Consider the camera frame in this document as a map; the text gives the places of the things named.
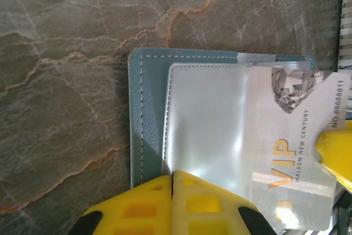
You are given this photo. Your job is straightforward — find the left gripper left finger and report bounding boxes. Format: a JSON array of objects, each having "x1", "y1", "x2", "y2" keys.
[{"x1": 70, "y1": 174, "x2": 174, "y2": 235}]

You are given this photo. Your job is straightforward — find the white rectangular tray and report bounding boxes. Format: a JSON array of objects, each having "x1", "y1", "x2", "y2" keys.
[{"x1": 335, "y1": 0, "x2": 352, "y2": 75}]

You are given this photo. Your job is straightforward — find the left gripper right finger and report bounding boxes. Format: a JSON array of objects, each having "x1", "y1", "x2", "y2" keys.
[{"x1": 172, "y1": 170, "x2": 276, "y2": 235}]

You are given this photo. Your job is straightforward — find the silver VIP card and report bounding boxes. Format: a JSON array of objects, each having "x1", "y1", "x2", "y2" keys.
[{"x1": 246, "y1": 65, "x2": 352, "y2": 232}]

